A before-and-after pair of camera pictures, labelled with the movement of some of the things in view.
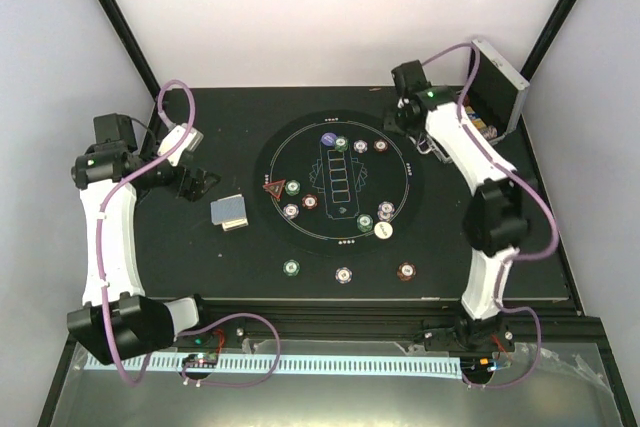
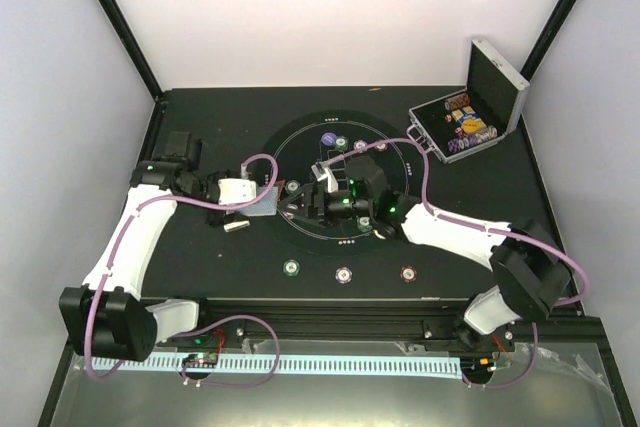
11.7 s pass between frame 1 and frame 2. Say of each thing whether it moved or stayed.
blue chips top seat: stayed
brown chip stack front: stayed
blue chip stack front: stayed
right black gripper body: moved
